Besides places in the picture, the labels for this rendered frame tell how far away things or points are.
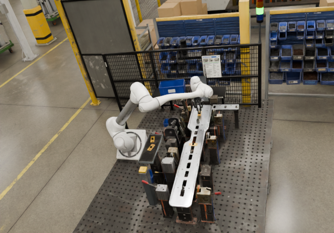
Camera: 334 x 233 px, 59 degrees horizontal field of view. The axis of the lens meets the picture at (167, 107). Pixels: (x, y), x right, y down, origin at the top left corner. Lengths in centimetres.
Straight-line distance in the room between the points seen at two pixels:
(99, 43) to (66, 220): 276
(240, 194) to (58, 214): 235
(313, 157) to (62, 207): 327
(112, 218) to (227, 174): 116
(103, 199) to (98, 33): 287
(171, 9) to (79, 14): 249
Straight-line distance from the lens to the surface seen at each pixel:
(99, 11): 489
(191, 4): 717
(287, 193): 382
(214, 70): 357
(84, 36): 525
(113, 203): 303
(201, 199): 248
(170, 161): 263
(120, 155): 340
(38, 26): 1004
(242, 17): 333
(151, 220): 280
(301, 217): 364
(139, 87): 282
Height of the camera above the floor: 294
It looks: 34 degrees down
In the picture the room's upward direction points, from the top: 12 degrees counter-clockwise
